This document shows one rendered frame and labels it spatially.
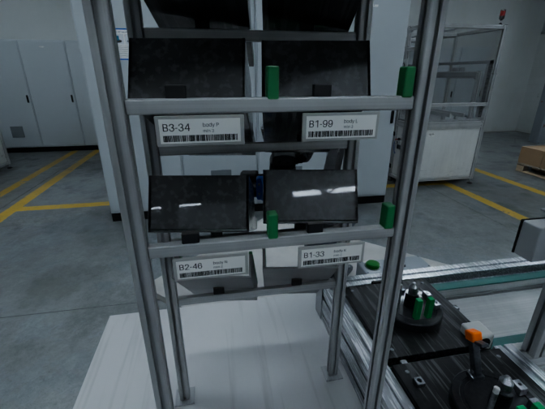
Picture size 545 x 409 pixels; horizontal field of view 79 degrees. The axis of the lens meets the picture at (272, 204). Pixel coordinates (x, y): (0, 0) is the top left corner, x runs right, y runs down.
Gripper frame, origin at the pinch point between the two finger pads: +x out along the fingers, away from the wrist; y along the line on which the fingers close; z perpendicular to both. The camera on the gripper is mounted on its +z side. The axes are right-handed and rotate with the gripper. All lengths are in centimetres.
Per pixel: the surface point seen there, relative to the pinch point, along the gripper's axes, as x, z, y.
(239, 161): -263, -130, -32
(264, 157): -268, -128, -5
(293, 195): 19.8, 13.5, 0.1
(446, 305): 6.7, -27.4, 40.3
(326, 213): 21.4, 11.6, 4.5
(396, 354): 21.0, -24.1, 22.5
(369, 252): -34, -49, 36
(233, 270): 29.4, 8.9, -7.6
